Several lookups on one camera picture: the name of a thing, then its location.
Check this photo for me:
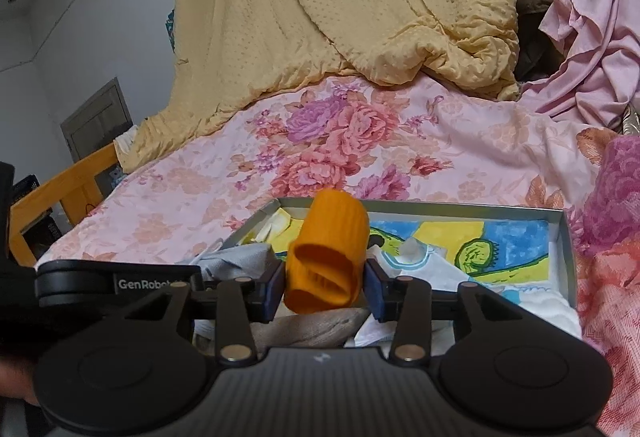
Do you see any grey face mask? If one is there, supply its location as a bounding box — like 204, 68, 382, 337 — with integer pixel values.
191, 241, 282, 281

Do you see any white gauze cloth whale print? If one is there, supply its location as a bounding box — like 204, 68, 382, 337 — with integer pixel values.
370, 246, 584, 344

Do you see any floral pink bedsheet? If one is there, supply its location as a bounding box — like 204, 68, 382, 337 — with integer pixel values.
34, 74, 640, 437

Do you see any beige drawstring pouch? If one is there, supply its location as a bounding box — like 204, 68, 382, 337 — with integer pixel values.
249, 306, 372, 349

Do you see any person's left hand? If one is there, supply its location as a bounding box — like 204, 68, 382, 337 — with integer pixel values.
0, 359, 38, 405

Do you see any teal patterned cloth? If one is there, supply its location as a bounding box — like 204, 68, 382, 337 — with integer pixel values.
164, 8, 177, 54

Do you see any pink garment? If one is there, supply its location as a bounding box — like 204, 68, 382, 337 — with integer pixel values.
519, 0, 640, 131

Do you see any orange ribbed holder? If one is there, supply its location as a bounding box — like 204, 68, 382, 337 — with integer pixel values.
283, 189, 371, 316

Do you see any white crumpled cloth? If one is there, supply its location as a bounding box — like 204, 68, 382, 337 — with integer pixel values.
113, 126, 142, 158

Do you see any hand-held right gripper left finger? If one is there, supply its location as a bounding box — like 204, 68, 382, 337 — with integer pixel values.
95, 262, 285, 364

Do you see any grey wall cabinet door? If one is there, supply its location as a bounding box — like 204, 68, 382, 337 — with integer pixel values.
60, 77, 134, 164

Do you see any shallow box with dinosaur drawing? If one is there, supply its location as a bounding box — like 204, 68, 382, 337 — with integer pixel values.
219, 197, 577, 349

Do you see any yellow dotted quilt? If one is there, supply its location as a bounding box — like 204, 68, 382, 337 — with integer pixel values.
121, 0, 522, 174

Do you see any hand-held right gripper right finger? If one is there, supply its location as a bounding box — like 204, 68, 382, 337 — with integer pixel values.
365, 261, 551, 363

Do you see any pale yellow crumpled item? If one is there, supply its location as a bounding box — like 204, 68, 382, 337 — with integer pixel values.
259, 211, 294, 244

